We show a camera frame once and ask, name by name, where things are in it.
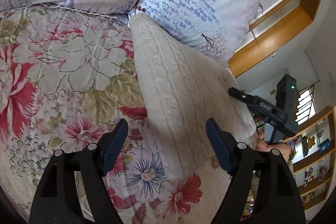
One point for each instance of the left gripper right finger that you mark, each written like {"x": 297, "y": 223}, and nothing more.
{"x": 277, "y": 199}

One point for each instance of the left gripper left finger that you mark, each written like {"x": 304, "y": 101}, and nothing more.
{"x": 56, "y": 199}

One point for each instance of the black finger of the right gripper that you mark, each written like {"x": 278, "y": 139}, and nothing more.
{"x": 237, "y": 94}

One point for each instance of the beige cable knit sweater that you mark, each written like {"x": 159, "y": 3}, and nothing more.
{"x": 181, "y": 89}

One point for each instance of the person's right hand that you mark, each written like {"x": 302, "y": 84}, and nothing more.
{"x": 266, "y": 147}

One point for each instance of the window with bars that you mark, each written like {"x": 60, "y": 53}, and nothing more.
{"x": 306, "y": 106}

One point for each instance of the wooden bookshelf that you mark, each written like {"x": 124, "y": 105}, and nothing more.
{"x": 313, "y": 150}

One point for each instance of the white blue floral pillow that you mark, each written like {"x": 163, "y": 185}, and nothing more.
{"x": 213, "y": 27}

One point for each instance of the floral bed quilt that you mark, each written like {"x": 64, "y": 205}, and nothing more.
{"x": 67, "y": 78}

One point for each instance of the wooden wall shelf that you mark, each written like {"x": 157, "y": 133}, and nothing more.
{"x": 281, "y": 21}

